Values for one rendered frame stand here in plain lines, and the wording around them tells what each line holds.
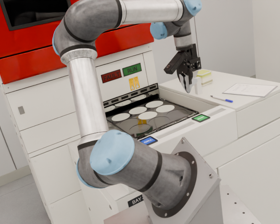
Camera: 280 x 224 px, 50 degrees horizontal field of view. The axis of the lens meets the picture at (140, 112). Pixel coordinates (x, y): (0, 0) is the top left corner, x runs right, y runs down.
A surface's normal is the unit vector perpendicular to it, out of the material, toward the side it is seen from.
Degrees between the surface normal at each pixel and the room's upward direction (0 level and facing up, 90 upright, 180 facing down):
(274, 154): 90
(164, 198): 90
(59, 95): 90
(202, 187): 45
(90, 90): 60
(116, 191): 0
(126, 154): 66
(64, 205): 90
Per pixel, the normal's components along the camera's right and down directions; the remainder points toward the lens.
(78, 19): -0.25, 0.23
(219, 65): 0.48, 0.24
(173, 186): 0.11, -0.08
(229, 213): -0.18, -0.91
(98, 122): 0.41, -0.28
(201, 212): 0.22, 0.33
